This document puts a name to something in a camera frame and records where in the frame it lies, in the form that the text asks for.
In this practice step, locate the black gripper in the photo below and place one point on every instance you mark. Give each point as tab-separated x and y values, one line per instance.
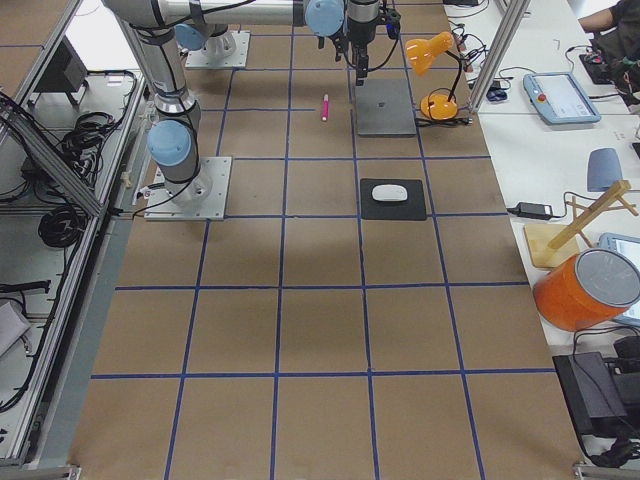
358	27

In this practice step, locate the pink marker pen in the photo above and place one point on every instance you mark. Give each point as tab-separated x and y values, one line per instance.
325	108

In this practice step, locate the white computer mouse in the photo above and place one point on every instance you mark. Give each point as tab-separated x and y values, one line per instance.
389	193

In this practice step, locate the black mousepad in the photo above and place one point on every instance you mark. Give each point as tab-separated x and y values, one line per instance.
413	209

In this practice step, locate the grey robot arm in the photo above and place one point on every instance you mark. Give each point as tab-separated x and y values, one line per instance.
323	18
172	140

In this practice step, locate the grey closed laptop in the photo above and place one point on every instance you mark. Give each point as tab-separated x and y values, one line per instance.
383	108

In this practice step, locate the black laptop charger brick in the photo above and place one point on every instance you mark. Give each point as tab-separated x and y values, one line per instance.
533	211

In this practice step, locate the wooden stand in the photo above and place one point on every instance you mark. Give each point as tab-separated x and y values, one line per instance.
549	245

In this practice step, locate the grey curved pad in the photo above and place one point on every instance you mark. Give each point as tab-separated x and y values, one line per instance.
603	169

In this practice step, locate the orange cylindrical container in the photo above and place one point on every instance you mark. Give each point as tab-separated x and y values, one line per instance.
571	296

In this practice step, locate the black electronics box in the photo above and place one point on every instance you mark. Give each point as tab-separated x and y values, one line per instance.
593	402

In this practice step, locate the aluminium frame post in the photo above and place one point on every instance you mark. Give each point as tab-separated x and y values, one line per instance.
499	46

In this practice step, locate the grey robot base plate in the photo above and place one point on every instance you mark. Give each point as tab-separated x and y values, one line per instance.
204	199

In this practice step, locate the aluminium frame rail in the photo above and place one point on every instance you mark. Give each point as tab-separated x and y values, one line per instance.
43	153

